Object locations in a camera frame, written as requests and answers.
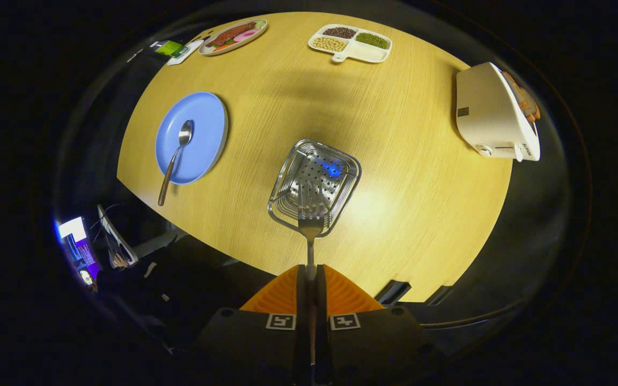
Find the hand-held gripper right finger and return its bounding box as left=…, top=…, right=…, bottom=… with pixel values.
left=314, top=264, right=449, bottom=386

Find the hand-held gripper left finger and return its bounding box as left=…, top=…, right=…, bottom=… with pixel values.
left=180, top=264, right=312, bottom=386

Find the metal fork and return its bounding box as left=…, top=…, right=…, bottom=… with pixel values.
left=298, top=205, right=326, bottom=365

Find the wooden handled metal spoon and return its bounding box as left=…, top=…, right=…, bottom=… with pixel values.
left=158, top=120, right=194, bottom=207

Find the blue round plate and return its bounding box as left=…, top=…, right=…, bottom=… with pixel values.
left=155, top=92, right=229, bottom=185

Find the white framed dark device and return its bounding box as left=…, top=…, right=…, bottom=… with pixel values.
left=97, top=204, right=139, bottom=267

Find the lit computer screen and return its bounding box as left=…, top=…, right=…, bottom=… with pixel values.
left=56, top=216, right=100, bottom=287

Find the white toaster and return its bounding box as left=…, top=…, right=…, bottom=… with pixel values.
left=455, top=62, right=541, bottom=162

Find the white divided dish with beans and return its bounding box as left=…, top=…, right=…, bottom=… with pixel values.
left=308, top=24, right=393, bottom=64

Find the white square coaster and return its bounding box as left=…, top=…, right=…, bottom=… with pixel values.
left=167, top=40, right=204, bottom=66

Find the oval plate with sausage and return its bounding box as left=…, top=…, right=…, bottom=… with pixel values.
left=198, top=19, right=269, bottom=57

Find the green label plastic bottle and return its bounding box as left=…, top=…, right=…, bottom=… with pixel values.
left=154, top=40, right=189, bottom=58

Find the square metal wire basket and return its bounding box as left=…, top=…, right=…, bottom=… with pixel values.
left=267, top=139, right=362, bottom=238

